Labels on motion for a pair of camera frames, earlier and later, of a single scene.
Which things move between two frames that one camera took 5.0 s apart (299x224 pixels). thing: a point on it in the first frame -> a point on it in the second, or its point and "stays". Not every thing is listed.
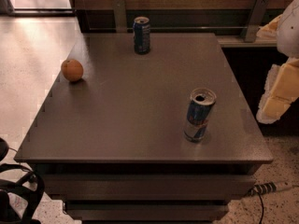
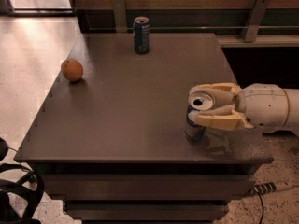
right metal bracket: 250,31 stays
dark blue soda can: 141,34 stays
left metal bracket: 121,15 stays
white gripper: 290,32 -> 263,106
